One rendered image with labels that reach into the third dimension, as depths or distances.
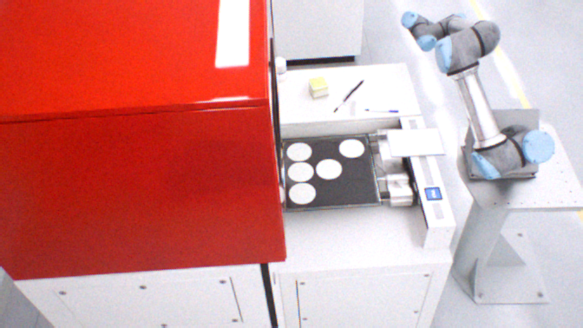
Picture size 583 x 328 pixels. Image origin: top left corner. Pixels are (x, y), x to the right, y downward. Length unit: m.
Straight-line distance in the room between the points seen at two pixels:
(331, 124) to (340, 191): 0.32
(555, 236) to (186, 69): 2.51
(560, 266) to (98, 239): 2.39
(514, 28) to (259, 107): 3.74
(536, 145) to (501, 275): 1.10
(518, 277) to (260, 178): 2.04
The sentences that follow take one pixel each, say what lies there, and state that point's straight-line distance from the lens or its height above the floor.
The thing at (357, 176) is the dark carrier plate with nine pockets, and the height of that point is 0.90.
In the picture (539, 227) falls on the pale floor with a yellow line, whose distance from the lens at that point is 3.20.
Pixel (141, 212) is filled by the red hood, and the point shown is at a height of 1.49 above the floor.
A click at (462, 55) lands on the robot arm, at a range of 1.91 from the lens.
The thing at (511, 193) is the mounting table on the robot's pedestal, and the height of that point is 0.82.
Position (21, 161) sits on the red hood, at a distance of 1.20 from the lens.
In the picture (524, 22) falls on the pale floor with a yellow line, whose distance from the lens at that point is 4.67.
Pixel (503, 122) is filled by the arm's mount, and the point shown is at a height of 1.00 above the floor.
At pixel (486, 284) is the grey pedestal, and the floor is 0.01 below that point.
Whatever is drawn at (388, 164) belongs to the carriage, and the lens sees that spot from 2.11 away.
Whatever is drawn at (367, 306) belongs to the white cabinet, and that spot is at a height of 0.51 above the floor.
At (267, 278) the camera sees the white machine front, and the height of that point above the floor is 1.15.
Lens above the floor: 2.46
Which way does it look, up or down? 49 degrees down
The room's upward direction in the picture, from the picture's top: 4 degrees counter-clockwise
